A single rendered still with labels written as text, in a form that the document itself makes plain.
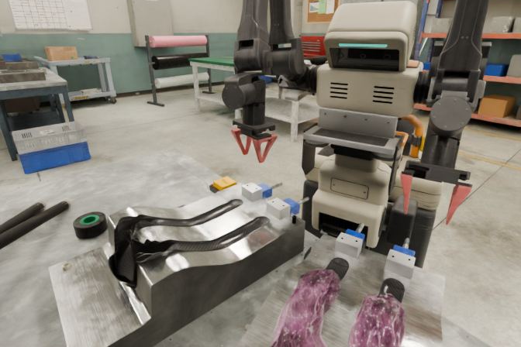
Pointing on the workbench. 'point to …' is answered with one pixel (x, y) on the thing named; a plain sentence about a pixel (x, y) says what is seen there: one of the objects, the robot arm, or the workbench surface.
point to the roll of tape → (90, 225)
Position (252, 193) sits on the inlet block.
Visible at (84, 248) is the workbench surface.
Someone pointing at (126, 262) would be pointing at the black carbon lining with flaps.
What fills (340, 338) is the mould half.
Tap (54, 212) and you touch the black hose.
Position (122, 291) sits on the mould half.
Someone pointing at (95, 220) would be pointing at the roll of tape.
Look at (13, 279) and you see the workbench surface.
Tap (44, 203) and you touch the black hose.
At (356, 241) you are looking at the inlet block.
